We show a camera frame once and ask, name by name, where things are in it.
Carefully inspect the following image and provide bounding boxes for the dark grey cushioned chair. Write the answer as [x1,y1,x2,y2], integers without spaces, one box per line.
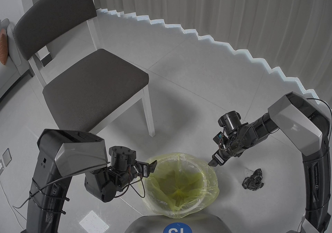
[13,0,156,138]

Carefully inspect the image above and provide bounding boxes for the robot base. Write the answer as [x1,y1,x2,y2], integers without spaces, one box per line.
[128,213,224,233]

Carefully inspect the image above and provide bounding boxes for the grey sofa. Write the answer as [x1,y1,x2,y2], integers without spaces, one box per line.
[0,18,33,99]

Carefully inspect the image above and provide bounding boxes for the yellow plastic bag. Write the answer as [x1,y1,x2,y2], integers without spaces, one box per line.
[140,151,221,220]

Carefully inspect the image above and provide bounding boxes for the white curtain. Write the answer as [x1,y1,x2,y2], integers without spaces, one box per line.
[89,0,332,99]

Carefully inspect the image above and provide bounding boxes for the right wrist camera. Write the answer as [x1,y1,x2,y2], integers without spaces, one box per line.
[213,130,228,149]

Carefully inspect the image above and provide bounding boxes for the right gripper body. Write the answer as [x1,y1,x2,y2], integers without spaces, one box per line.
[211,146,236,168]

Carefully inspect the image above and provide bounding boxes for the black cable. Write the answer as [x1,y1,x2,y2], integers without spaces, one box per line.
[307,98,332,136]
[12,160,109,210]

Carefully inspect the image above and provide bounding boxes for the orange cushion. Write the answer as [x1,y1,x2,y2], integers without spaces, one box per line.
[0,28,7,65]

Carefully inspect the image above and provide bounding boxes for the crumpled black plastic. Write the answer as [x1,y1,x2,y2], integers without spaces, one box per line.
[241,168,266,191]

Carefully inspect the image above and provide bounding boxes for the white trash bin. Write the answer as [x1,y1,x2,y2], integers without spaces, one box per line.
[145,157,219,215]

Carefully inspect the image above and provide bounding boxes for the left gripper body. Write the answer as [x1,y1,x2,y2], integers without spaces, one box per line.
[129,160,150,179]

